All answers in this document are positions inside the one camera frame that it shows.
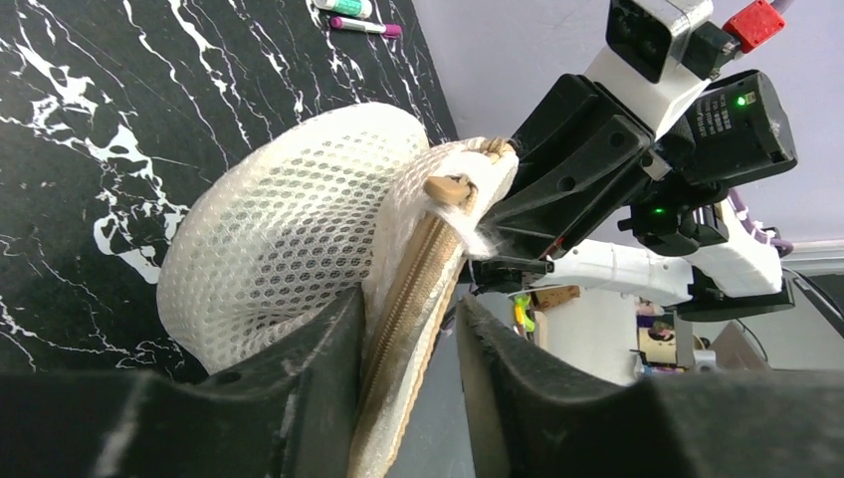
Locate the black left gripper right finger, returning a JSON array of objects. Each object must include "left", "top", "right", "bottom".
[{"left": 456, "top": 297, "right": 843, "bottom": 478}]

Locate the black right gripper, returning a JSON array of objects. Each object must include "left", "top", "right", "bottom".
[{"left": 480, "top": 70, "right": 797, "bottom": 261}]

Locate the white green marker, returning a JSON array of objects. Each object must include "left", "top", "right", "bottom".
[{"left": 313, "top": 0, "right": 374, "bottom": 20}]

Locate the white magenta marker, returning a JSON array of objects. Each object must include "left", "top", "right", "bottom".
[{"left": 328, "top": 16, "right": 403, "bottom": 39}]

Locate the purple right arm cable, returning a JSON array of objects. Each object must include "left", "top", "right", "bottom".
[{"left": 728, "top": 187, "right": 796, "bottom": 259}]

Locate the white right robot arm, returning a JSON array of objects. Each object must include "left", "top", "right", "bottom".
[{"left": 462, "top": 70, "right": 797, "bottom": 323}]

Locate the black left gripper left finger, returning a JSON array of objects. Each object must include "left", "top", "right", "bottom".
[{"left": 1, "top": 288, "right": 364, "bottom": 477}]

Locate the white mesh laundry bag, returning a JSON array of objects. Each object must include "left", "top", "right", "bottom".
[{"left": 156, "top": 103, "right": 519, "bottom": 477}]

